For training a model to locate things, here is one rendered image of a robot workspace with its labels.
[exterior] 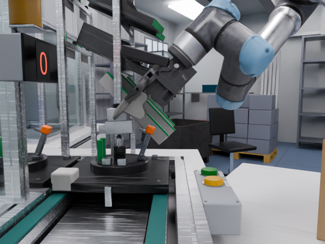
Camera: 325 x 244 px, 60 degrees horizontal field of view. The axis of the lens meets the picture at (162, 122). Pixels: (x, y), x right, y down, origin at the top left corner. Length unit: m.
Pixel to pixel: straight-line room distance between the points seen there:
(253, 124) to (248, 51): 4.26
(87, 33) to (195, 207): 0.66
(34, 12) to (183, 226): 0.41
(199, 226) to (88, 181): 0.27
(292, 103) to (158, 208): 6.48
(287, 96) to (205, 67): 2.10
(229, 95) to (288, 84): 6.24
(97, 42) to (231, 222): 0.66
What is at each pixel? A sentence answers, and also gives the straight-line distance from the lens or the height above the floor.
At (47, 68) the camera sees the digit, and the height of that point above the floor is 1.19.
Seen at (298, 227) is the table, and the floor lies 0.86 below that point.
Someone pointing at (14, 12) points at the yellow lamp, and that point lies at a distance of 0.53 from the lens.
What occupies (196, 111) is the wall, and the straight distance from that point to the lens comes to 7.53.
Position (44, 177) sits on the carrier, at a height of 0.97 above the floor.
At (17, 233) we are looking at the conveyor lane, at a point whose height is 0.95.
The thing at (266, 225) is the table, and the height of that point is 0.86.
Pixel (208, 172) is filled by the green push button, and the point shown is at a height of 0.97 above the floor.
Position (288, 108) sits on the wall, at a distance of 6.93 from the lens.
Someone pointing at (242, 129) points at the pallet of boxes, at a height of 0.52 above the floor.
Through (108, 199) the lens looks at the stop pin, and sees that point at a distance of 0.59.
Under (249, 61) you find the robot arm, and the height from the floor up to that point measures 1.21.
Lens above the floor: 1.16
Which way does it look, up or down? 6 degrees down
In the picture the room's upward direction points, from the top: straight up
